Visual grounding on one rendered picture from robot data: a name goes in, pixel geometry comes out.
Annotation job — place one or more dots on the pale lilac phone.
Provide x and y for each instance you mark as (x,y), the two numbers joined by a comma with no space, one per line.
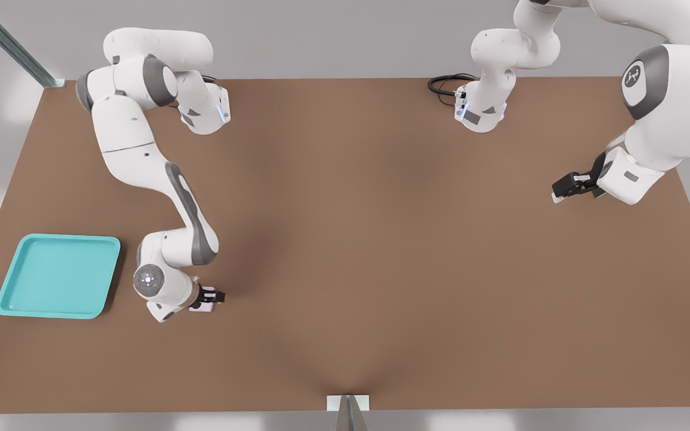
(201,308)

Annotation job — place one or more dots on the pale blue-green tray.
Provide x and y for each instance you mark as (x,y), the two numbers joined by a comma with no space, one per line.
(57,276)

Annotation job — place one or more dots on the silver frame post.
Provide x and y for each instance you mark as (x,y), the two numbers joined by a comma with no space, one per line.
(9,43)
(348,413)

